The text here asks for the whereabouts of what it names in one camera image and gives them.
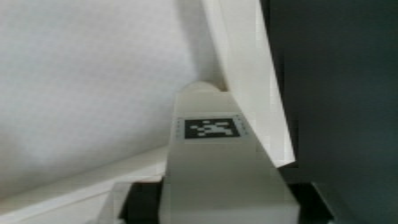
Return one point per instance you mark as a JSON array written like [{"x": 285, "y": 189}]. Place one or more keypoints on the white desk tabletop tray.
[{"x": 100, "y": 56}]

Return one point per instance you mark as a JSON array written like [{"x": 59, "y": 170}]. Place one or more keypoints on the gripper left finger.
[{"x": 109, "y": 216}]

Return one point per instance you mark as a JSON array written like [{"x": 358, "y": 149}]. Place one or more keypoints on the white desk leg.
[{"x": 223, "y": 185}]

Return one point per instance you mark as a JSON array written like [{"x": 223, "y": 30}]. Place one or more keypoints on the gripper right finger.
[{"x": 324, "y": 210}]

